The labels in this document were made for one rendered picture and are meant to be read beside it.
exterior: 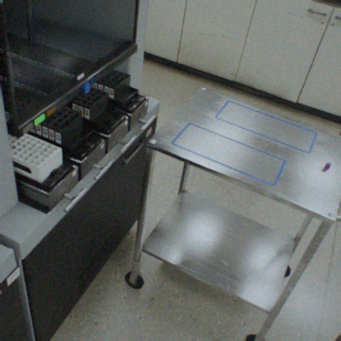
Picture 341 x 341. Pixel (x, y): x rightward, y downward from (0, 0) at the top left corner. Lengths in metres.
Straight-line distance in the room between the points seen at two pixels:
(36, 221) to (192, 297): 0.96
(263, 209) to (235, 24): 1.48
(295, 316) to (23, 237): 1.31
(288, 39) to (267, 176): 1.99
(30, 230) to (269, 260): 1.01
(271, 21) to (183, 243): 1.92
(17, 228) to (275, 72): 2.50
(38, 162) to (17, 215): 0.16
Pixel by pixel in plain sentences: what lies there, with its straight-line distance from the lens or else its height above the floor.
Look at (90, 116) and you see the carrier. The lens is 1.32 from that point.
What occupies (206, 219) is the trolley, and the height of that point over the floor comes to 0.28.
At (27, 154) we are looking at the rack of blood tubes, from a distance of 1.15.
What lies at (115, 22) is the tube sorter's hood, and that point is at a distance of 1.30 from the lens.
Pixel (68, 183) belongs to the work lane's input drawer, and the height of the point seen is 0.78.
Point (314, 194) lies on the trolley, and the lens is 1.26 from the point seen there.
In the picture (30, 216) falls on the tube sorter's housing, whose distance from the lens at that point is 1.16.
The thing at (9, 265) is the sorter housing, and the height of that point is 0.70.
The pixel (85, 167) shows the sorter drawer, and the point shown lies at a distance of 1.23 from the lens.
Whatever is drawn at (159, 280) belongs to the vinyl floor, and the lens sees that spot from 1.92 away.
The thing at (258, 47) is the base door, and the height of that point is 0.41.
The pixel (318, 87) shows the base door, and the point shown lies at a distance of 3.25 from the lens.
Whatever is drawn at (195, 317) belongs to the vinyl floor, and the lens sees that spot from 1.85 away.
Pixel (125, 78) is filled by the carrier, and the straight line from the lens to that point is 1.47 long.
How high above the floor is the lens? 1.59
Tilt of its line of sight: 41 degrees down
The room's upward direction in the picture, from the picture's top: 10 degrees clockwise
